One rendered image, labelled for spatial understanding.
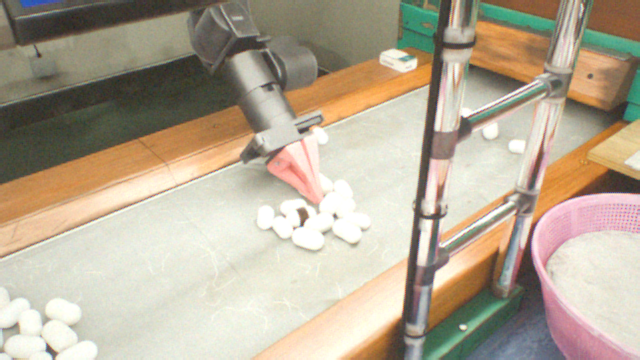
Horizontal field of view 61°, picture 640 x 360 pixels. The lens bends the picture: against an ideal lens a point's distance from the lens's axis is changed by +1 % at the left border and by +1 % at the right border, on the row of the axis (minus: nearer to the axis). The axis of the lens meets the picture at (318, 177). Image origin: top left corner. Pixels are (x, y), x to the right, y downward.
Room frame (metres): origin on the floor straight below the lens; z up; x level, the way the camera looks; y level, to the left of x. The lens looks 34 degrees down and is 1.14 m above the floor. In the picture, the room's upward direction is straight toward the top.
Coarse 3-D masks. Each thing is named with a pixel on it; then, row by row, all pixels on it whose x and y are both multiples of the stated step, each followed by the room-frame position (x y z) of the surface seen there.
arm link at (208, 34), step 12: (240, 0) 0.70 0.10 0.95; (192, 12) 0.70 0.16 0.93; (204, 12) 0.67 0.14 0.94; (216, 12) 0.66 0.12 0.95; (192, 24) 0.69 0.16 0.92; (204, 24) 0.66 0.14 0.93; (216, 24) 0.65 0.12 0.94; (192, 36) 0.68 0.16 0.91; (204, 36) 0.66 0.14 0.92; (216, 36) 0.65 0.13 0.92; (228, 36) 0.65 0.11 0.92; (204, 48) 0.66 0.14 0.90; (216, 48) 0.66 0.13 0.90
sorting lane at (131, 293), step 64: (384, 128) 0.75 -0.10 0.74; (512, 128) 0.75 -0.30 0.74; (576, 128) 0.75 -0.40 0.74; (192, 192) 0.57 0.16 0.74; (256, 192) 0.57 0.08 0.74; (384, 192) 0.57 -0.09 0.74; (448, 192) 0.57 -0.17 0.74; (64, 256) 0.45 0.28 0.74; (128, 256) 0.45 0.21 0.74; (192, 256) 0.45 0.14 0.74; (256, 256) 0.45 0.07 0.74; (320, 256) 0.45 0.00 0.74; (384, 256) 0.45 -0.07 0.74; (128, 320) 0.36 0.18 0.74; (192, 320) 0.36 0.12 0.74; (256, 320) 0.36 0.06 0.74
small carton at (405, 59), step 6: (384, 54) 0.95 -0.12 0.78; (390, 54) 0.95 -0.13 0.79; (396, 54) 0.95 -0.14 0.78; (402, 54) 0.95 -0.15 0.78; (408, 54) 0.95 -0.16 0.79; (384, 60) 0.95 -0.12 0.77; (390, 60) 0.94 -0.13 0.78; (396, 60) 0.92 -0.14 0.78; (402, 60) 0.92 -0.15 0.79; (408, 60) 0.92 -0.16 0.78; (414, 60) 0.93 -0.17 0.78; (390, 66) 0.93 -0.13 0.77; (396, 66) 0.92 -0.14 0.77; (402, 66) 0.91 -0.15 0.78; (408, 66) 0.92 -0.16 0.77; (414, 66) 0.93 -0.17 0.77
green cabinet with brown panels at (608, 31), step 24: (408, 0) 1.07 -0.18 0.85; (432, 0) 1.03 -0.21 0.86; (504, 0) 0.93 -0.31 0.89; (528, 0) 0.90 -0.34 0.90; (552, 0) 0.86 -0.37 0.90; (600, 0) 0.81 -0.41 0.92; (624, 0) 0.79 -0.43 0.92; (528, 24) 0.88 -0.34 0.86; (552, 24) 0.85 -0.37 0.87; (600, 24) 0.80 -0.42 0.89; (624, 24) 0.78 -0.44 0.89; (624, 48) 0.76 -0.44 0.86
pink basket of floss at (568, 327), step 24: (552, 216) 0.49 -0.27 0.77; (576, 216) 0.51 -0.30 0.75; (600, 216) 0.52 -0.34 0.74; (552, 240) 0.48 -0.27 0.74; (552, 288) 0.37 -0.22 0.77; (552, 312) 0.38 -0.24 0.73; (576, 312) 0.34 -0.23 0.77; (552, 336) 0.39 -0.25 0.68; (576, 336) 0.35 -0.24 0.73; (600, 336) 0.32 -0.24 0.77
